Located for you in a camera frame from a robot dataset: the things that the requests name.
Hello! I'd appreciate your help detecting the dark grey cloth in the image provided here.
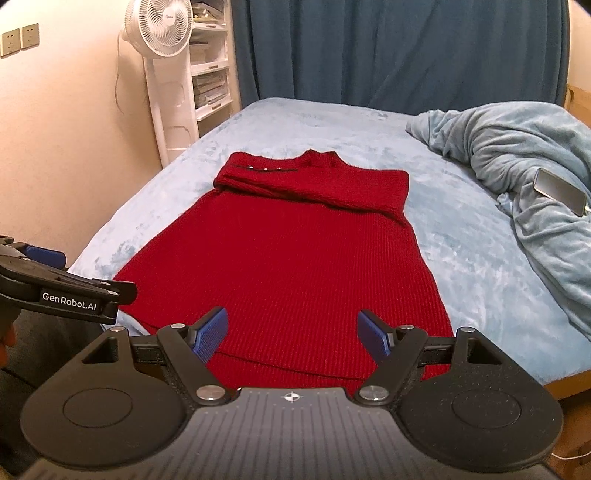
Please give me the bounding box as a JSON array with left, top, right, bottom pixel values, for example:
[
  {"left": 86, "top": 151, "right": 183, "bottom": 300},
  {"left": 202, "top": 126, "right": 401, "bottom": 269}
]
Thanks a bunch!
[{"left": 0, "top": 314, "right": 153, "bottom": 478}]

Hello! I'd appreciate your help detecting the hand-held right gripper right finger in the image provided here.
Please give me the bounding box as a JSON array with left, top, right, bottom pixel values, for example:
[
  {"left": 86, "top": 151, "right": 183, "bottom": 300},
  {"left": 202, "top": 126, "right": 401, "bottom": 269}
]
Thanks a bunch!
[{"left": 353, "top": 308, "right": 509, "bottom": 407}]

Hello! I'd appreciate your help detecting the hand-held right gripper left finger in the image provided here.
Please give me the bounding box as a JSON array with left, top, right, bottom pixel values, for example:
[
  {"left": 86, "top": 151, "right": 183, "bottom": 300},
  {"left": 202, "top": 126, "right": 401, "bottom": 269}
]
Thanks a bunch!
[{"left": 78, "top": 306, "right": 238, "bottom": 407}]

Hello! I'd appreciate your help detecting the smartphone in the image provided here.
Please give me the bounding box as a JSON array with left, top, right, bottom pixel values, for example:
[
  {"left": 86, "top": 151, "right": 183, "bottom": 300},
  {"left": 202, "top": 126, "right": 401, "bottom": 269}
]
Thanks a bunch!
[{"left": 533, "top": 168, "right": 588, "bottom": 217}]

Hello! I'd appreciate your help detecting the dark blue curtain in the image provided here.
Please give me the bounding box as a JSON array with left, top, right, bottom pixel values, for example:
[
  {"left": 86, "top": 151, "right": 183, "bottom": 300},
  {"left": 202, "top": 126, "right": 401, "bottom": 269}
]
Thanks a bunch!
[{"left": 231, "top": 0, "right": 571, "bottom": 116}]

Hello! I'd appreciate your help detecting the red knit sweater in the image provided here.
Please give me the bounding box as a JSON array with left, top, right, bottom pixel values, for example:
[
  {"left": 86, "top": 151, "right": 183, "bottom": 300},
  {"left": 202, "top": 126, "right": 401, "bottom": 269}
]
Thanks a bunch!
[{"left": 112, "top": 148, "right": 454, "bottom": 384}]

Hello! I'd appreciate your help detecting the bed with blue sheet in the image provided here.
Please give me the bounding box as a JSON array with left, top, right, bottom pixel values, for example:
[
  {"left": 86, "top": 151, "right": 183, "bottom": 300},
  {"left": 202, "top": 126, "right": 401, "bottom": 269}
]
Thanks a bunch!
[{"left": 69, "top": 96, "right": 583, "bottom": 386}]

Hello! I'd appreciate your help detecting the white drawer shelf unit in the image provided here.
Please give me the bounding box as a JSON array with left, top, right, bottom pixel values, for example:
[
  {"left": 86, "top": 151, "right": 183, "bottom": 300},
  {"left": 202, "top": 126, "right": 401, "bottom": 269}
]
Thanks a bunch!
[{"left": 187, "top": 0, "right": 237, "bottom": 139}]

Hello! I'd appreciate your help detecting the person's left hand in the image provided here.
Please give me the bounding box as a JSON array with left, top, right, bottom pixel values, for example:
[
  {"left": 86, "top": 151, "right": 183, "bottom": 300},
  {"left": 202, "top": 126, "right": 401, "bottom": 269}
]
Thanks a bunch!
[{"left": 0, "top": 320, "right": 17, "bottom": 368}]

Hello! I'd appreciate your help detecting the fan power cord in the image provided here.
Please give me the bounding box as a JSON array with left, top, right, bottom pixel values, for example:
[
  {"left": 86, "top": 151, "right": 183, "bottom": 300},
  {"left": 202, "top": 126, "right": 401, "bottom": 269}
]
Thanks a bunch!
[{"left": 115, "top": 32, "right": 127, "bottom": 118}]

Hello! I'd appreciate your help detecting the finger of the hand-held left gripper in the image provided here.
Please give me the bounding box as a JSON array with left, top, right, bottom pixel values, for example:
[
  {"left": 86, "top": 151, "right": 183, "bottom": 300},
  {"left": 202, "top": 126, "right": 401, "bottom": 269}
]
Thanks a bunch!
[
  {"left": 0, "top": 255, "right": 138, "bottom": 306},
  {"left": 0, "top": 235, "right": 66, "bottom": 271}
]

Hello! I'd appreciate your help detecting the grey-blue fleece blanket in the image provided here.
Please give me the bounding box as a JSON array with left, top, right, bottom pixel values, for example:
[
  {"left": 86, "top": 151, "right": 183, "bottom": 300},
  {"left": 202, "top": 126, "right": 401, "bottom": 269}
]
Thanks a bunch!
[{"left": 405, "top": 102, "right": 591, "bottom": 344}]

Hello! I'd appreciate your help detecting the white standing fan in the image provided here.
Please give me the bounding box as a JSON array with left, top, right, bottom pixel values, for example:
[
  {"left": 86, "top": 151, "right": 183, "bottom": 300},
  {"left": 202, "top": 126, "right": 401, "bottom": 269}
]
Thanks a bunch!
[{"left": 119, "top": 0, "right": 200, "bottom": 168}]

